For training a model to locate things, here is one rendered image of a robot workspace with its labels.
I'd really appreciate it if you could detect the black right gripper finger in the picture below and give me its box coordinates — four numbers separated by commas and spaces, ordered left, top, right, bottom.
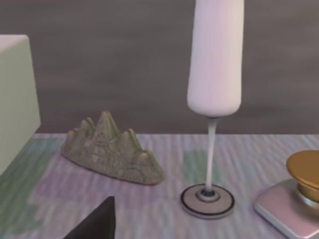
62, 196, 117, 239

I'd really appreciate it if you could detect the mountain-shaped stone ornament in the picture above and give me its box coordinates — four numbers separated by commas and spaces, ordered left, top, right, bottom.
60, 111, 165, 187

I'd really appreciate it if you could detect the pale green box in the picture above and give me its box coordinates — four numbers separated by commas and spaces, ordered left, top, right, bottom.
0, 34, 42, 176

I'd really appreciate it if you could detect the white champagne flute glass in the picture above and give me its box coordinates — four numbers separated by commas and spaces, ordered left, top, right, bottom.
180, 0, 244, 220

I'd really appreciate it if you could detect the gold button on silver base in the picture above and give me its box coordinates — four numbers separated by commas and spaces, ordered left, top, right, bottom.
253, 150, 319, 239

